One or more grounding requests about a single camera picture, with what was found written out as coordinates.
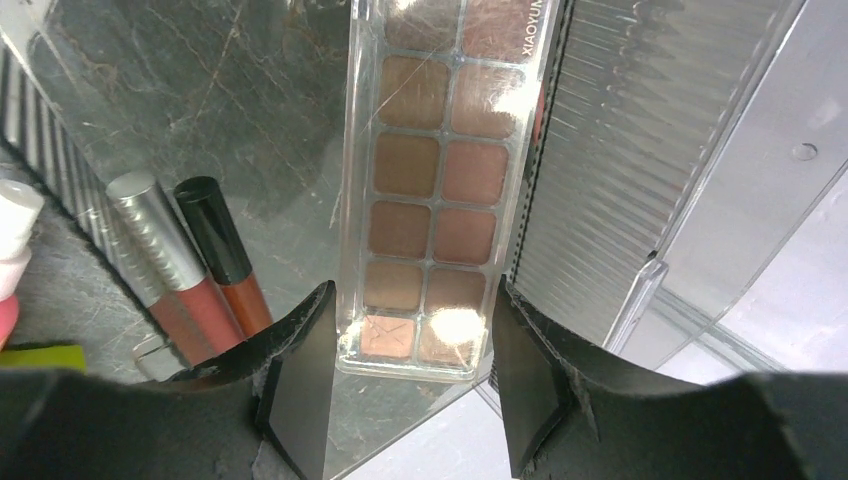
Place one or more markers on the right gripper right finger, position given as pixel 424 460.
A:
pixel 572 410

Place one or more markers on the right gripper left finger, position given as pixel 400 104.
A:
pixel 259 410

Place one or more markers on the silver eyeliner pencil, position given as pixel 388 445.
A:
pixel 148 214

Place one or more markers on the pink bottle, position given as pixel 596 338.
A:
pixel 21 205

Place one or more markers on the brown lip pencil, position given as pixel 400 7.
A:
pixel 208 217

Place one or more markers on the clear acrylic makeup organizer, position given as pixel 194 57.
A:
pixel 309 239

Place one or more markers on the brown eyeshadow palette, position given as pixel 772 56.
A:
pixel 441 111

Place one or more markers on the green lego brick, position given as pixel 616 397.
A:
pixel 59 356

